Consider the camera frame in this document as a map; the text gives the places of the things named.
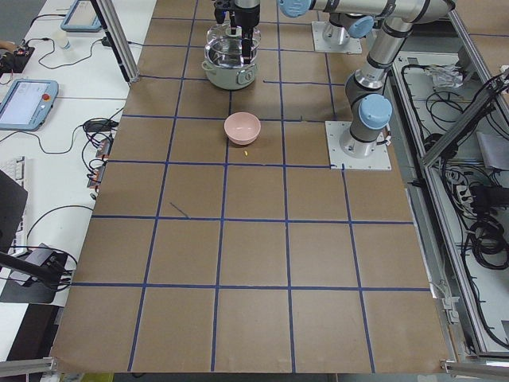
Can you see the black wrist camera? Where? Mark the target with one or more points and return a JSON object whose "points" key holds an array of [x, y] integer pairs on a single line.
{"points": [[222, 7]]}

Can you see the aluminium frame post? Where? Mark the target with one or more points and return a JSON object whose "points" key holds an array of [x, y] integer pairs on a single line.
{"points": [[109, 19]]}

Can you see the glass pot lid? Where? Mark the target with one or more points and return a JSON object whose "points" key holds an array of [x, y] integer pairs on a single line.
{"points": [[223, 48]]}

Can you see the white paper cup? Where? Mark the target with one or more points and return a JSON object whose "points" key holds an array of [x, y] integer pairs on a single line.
{"points": [[61, 38]]}

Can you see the steel pot with green base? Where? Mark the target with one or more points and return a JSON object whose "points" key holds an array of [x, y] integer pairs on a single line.
{"points": [[234, 79]]}

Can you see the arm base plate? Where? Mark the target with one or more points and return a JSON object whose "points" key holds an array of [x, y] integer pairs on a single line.
{"points": [[345, 153], [328, 38]]}

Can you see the far blue teach pendant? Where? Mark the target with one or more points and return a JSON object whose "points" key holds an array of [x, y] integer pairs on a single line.
{"points": [[81, 18]]}

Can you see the pink bowl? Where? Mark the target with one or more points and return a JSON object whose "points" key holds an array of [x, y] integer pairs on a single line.
{"points": [[242, 128]]}

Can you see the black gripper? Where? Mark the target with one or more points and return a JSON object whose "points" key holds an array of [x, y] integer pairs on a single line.
{"points": [[246, 18]]}

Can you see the black monitor stand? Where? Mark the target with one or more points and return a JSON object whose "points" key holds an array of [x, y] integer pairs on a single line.
{"points": [[36, 273]]}

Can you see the near blue teach pendant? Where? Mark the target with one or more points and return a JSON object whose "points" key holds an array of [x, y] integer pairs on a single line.
{"points": [[27, 104]]}

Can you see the white keyboard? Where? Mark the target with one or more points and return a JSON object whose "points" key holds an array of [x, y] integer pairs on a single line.
{"points": [[15, 169]]}

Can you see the blue teach pendant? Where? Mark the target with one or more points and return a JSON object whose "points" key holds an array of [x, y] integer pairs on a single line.
{"points": [[81, 18], [27, 104]]}

